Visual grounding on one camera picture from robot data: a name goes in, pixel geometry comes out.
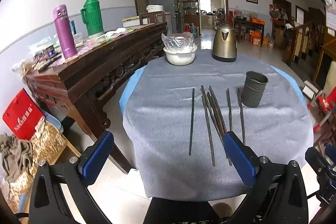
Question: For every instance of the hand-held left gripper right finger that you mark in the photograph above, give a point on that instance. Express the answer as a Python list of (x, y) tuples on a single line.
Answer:
[(240, 161)]

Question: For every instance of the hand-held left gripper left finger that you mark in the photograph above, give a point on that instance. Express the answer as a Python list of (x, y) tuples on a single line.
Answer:
[(95, 158)]

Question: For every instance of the dark metal chopstick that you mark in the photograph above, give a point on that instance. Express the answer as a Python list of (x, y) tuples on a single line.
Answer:
[(241, 116), (211, 111), (218, 108), (229, 111), (208, 132), (191, 121)]

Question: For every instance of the bundle of grey chopsticks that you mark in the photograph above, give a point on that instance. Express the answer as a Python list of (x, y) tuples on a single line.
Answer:
[(216, 119)]

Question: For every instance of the grey metal utensil holder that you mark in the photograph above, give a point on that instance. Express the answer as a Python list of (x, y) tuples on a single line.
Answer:
[(253, 90)]

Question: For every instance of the blue table cover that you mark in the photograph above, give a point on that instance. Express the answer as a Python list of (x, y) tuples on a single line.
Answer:
[(128, 92)]

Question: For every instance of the red plastic chair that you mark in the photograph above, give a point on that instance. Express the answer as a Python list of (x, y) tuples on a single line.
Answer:
[(324, 106)]

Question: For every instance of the grey tablecloth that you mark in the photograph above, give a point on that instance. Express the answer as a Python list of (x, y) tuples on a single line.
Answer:
[(162, 121)]

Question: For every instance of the brown cloth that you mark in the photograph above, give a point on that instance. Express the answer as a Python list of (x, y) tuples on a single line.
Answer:
[(14, 155)]

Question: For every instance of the carved wooden sideboard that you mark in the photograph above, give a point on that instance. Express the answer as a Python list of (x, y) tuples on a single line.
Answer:
[(86, 74)]

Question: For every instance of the red box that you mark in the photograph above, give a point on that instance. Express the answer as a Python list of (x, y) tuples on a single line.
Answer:
[(22, 116)]

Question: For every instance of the bronze electric kettle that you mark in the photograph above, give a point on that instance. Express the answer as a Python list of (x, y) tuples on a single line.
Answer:
[(224, 44)]

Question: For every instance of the white bowl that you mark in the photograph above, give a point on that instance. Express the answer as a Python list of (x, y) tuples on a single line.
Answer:
[(181, 57)]

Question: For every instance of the clear plastic container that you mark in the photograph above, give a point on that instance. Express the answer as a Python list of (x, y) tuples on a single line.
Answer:
[(78, 39)]

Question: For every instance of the purple thermos bottle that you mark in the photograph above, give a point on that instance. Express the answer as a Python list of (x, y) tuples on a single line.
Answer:
[(64, 32)]

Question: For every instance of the blue bottle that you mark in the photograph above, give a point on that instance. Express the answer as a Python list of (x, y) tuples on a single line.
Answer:
[(73, 27)]

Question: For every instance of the dark wooden side table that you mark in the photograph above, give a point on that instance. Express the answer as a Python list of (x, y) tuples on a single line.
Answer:
[(249, 26)]

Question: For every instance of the wooden stair railing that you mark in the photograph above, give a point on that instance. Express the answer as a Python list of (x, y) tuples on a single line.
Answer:
[(304, 37)]

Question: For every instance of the white chest freezer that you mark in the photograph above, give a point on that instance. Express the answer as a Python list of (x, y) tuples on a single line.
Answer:
[(131, 22)]

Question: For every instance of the green thermos jug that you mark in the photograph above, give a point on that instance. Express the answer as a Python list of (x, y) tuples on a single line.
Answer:
[(92, 16)]

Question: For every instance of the wooden chair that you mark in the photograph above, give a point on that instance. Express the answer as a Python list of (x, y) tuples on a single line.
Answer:
[(147, 18)]

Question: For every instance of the white rice cooker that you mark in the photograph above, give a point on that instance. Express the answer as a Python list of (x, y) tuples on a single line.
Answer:
[(155, 8)]

